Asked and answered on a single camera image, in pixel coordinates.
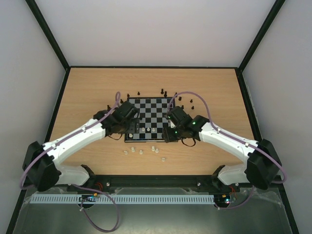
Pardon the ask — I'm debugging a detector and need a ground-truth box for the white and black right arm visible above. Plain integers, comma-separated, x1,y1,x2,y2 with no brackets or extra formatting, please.
162,115,281,191

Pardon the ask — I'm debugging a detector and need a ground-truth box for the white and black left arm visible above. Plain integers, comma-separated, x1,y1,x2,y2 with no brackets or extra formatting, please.
19,108,139,192

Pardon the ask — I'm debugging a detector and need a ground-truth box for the black and silver chessboard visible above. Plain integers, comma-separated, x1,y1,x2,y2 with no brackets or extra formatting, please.
124,97,171,143

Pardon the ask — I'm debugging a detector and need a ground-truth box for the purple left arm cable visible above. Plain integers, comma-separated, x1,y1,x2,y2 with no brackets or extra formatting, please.
19,91,121,232

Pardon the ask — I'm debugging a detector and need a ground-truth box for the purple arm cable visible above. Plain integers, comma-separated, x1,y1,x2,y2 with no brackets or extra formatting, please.
166,91,286,211
19,91,121,232

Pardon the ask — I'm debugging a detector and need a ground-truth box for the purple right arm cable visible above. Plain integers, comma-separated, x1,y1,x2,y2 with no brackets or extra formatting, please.
166,91,286,211

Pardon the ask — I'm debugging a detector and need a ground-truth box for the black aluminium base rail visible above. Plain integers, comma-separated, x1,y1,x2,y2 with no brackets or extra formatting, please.
24,174,283,193

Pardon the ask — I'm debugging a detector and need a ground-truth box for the black enclosure frame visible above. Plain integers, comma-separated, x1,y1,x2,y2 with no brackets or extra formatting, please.
4,0,300,234

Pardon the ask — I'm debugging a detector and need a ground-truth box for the light blue slotted cable duct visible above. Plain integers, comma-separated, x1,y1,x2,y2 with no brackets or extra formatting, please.
30,194,215,205

